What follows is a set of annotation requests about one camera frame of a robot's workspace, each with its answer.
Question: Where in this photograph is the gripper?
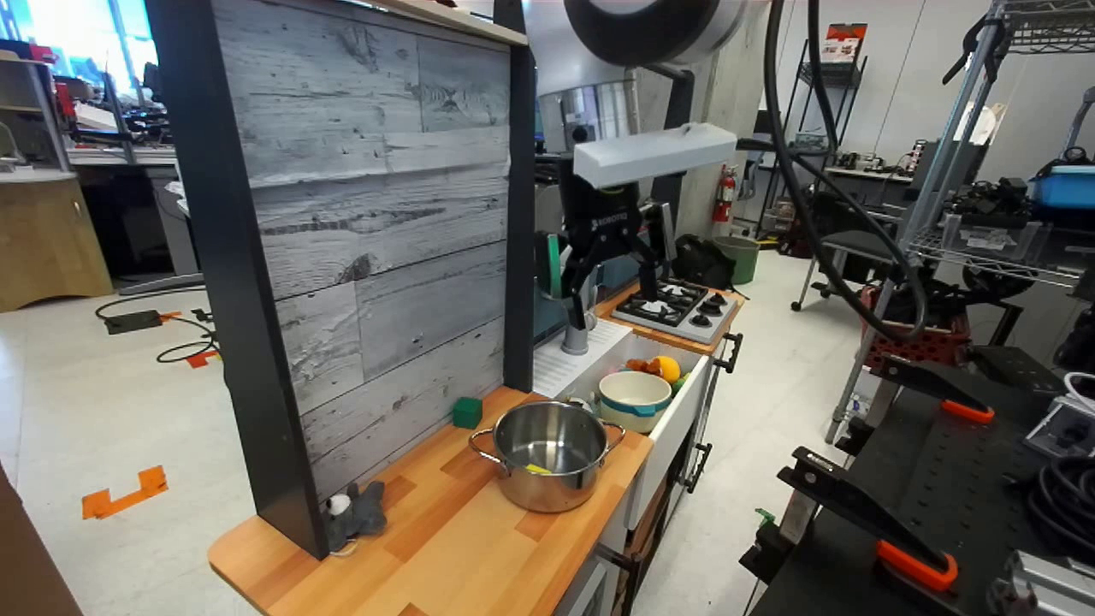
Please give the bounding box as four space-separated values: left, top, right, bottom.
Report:
558 163 665 331

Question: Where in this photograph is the silver pot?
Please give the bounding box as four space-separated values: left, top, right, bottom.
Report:
468 400 627 515

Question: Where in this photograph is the silver toy tap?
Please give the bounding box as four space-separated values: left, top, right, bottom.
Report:
560 287 600 357

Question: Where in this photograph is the toy stove top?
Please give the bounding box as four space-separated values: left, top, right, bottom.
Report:
611 278 739 346

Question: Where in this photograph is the black bag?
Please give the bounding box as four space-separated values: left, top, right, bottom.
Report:
672 234 737 293

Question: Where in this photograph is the white bowl with teal band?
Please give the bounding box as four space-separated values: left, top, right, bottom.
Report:
598 370 674 435

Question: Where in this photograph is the green bin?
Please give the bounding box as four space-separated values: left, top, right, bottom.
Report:
713 235 761 287

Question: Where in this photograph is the white toy sink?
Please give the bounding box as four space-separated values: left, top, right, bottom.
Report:
534 319 713 533

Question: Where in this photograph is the red fire extinguisher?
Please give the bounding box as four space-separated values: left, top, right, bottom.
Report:
712 164 739 224

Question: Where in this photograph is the stool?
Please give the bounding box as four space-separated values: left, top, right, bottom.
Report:
790 192 901 314

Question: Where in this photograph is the toy kitchen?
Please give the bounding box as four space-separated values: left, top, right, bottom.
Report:
145 0 745 616

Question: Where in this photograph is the red perforated block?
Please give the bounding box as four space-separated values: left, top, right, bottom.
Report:
859 286 973 374

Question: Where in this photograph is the black clamp with orange grip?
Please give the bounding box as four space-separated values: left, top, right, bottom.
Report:
776 445 960 594
871 352 998 425

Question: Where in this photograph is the grey plush toy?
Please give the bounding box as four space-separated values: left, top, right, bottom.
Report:
323 481 388 554

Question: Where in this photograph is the red box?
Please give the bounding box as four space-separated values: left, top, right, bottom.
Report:
820 22 869 66

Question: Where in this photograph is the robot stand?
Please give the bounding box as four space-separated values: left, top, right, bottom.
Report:
739 342 1095 616

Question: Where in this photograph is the blue bin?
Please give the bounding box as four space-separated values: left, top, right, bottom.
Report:
1026 165 1095 211

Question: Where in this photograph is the grey outlet box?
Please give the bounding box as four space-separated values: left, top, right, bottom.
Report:
1021 400 1095 460

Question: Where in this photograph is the orange floor tape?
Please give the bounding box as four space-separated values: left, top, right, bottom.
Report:
81 465 169 521

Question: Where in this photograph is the wooden desk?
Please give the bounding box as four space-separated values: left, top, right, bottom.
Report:
0 167 115 314

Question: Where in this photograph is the window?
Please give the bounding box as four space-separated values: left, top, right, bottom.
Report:
0 0 160 97

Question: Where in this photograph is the black wire shelf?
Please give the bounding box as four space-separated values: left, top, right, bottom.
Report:
756 38 870 242

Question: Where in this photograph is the metal wire rack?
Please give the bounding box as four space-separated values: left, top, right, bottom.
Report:
825 0 1095 446

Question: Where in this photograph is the coil of black cable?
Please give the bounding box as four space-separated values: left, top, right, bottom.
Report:
1024 453 1095 567

